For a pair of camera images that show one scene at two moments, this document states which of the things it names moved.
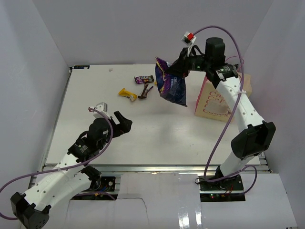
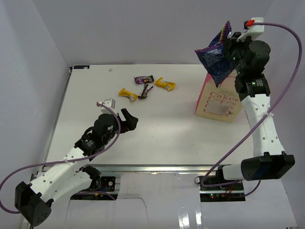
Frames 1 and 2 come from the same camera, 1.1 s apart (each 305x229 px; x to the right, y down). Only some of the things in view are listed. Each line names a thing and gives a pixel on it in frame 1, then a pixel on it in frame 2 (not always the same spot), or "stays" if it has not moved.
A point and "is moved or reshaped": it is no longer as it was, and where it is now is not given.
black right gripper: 181,67 → 231,43
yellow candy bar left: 131,96 stays
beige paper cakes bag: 211,104 stays
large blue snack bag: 171,86 is moved or reshaped
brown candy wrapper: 143,93 stays
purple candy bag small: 144,79 stays
